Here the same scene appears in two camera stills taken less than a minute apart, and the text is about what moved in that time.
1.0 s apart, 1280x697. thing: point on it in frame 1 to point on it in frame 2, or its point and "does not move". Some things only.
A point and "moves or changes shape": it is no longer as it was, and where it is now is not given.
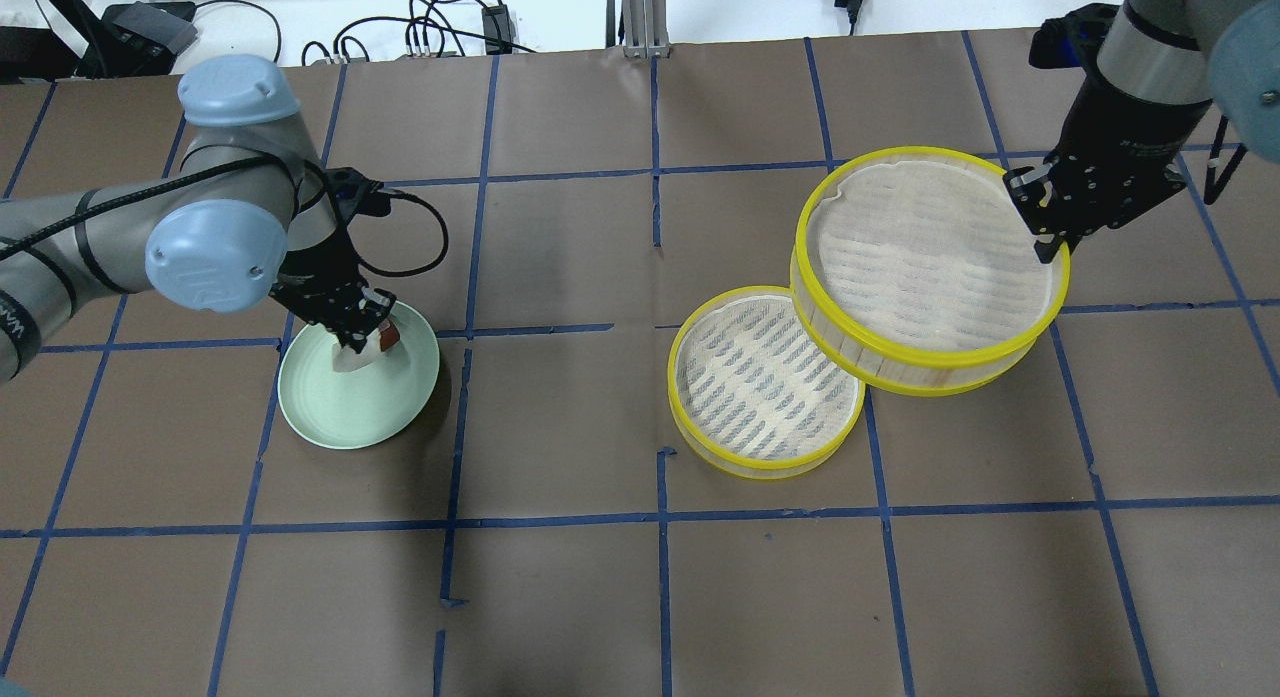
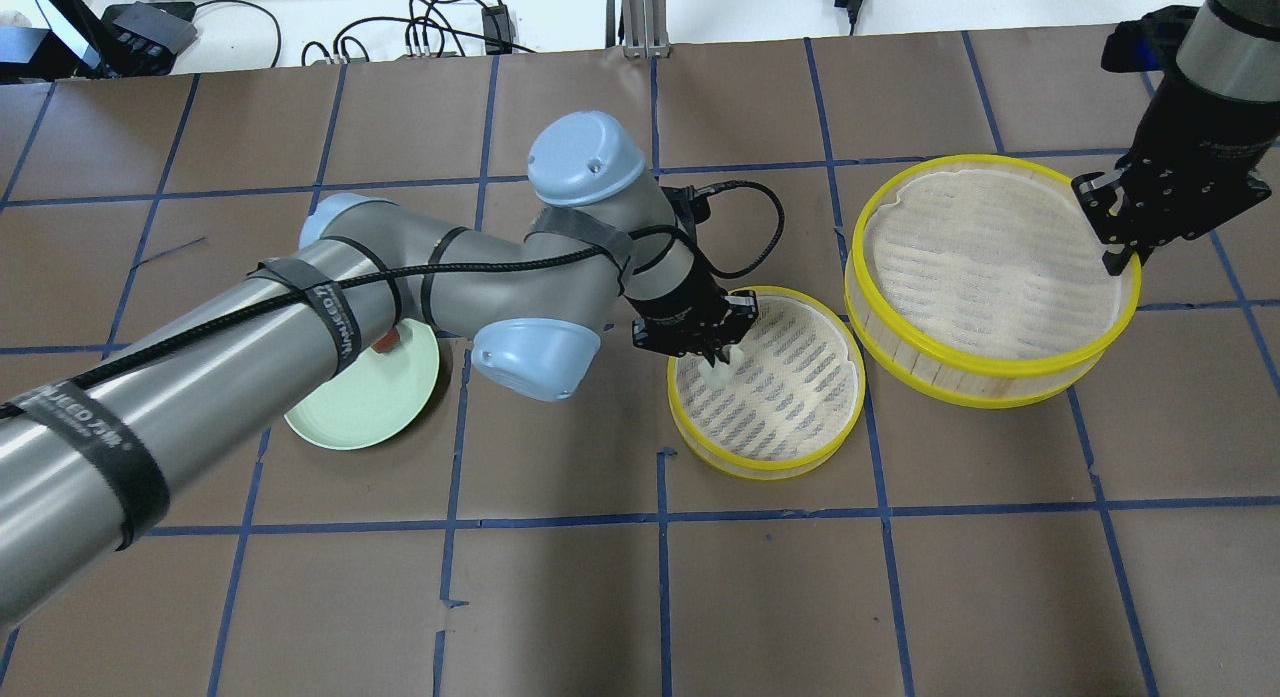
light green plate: x=369 y=404 does not move
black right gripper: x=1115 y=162 to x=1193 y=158
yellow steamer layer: x=914 y=273 moves or changes shape
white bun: x=346 y=359 moves or changes shape
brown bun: x=389 y=334 does not move
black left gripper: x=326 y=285 to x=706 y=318
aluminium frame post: x=644 y=15 does not move
